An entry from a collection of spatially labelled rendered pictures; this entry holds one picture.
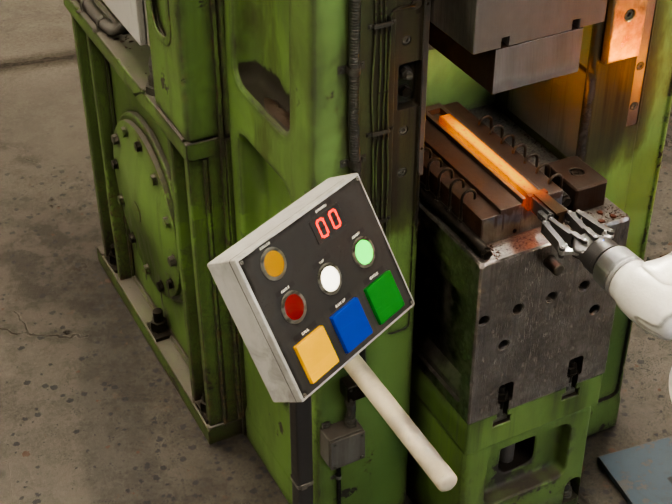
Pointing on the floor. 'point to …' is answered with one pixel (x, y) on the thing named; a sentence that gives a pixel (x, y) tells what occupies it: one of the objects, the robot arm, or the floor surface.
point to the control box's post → (301, 450)
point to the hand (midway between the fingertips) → (547, 209)
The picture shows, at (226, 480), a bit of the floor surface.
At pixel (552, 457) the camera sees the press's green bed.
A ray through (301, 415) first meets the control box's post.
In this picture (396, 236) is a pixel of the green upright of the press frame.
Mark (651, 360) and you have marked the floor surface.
